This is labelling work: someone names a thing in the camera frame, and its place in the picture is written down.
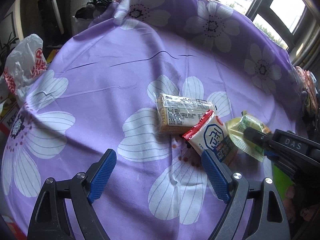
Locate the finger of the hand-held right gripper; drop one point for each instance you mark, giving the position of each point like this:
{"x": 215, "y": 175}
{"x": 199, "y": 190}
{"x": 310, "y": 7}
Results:
{"x": 257, "y": 136}
{"x": 271, "y": 157}

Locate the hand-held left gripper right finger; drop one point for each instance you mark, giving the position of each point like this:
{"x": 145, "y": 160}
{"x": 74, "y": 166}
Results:
{"x": 215, "y": 177}

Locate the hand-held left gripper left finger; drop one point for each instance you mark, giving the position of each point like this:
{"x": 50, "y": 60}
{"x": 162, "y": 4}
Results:
{"x": 102, "y": 175}

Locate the yellow green snack packet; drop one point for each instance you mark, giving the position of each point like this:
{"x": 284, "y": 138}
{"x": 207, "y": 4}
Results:
{"x": 237, "y": 130}

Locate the green cardboard box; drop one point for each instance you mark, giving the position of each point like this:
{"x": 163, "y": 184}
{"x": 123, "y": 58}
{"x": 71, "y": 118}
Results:
{"x": 280, "y": 177}

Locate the white red-edged snack packet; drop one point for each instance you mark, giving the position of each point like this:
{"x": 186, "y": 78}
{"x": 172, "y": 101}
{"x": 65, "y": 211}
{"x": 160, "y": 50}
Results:
{"x": 210, "y": 135}

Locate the dark pink printed clothing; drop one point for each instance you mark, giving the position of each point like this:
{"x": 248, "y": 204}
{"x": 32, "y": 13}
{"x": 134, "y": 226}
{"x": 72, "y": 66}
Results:
{"x": 291, "y": 195}

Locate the pile of pink orange packets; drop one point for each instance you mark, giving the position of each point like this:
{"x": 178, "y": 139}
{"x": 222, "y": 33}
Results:
{"x": 308, "y": 90}

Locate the clear cracker packet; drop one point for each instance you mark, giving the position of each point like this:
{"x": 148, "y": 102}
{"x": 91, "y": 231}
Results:
{"x": 180, "y": 115}

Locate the purple floral cloth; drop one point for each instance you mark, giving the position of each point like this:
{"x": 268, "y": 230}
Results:
{"x": 100, "y": 80}

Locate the red yellow cardboard box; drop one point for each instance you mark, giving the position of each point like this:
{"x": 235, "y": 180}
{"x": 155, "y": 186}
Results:
{"x": 7, "y": 122}

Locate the white red plastic bag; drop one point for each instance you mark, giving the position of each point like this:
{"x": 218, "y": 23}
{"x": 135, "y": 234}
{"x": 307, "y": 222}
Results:
{"x": 22, "y": 62}

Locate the window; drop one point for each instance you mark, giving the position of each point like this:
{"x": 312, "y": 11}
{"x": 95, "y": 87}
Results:
{"x": 282, "y": 0}

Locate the white rod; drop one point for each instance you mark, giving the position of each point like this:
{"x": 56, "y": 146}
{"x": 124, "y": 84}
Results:
{"x": 57, "y": 15}

